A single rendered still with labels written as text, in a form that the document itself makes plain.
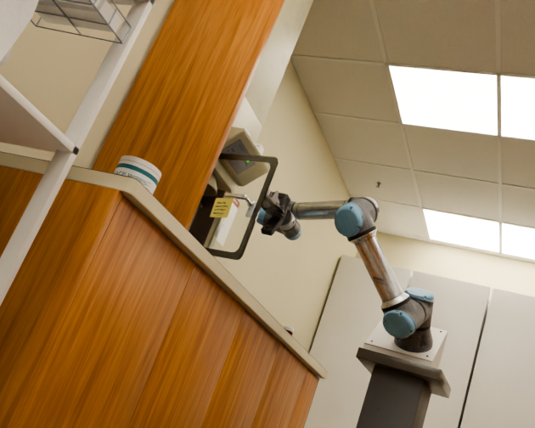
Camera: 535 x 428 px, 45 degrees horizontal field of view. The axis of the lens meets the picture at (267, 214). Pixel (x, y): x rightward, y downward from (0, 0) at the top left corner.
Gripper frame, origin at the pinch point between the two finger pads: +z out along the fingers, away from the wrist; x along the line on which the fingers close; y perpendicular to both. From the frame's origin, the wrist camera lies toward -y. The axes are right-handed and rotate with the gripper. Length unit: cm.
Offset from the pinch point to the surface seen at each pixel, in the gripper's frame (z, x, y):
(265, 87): -13, -26, 56
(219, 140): 16.5, -17.4, 11.9
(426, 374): -45, 64, -37
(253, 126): -15.9, -25.9, 38.4
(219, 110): 16.6, -22.5, 24.2
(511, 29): -62, 59, 136
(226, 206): 10.8, -7.7, -10.6
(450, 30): -65, 30, 136
